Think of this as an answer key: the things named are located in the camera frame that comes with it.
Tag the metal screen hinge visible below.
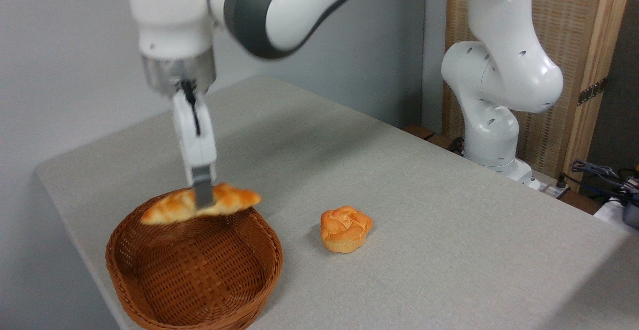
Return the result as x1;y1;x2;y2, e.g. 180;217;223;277
578;77;609;106

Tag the brown woven wicker basket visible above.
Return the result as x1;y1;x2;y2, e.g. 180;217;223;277
105;188;284;330

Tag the black cable bundle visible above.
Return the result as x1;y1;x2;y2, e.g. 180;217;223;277
556;159;639;206

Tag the white box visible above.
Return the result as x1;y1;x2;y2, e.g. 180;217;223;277
593;198;639;232

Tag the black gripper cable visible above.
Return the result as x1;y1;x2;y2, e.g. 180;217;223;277
181;80;202;137

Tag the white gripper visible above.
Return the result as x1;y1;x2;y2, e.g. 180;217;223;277
172;89;218;207

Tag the round orange bread bun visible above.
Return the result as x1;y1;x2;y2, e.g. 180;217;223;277
320;206;373;254

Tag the long braided bread loaf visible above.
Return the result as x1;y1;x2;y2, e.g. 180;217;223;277
140;183;262;226

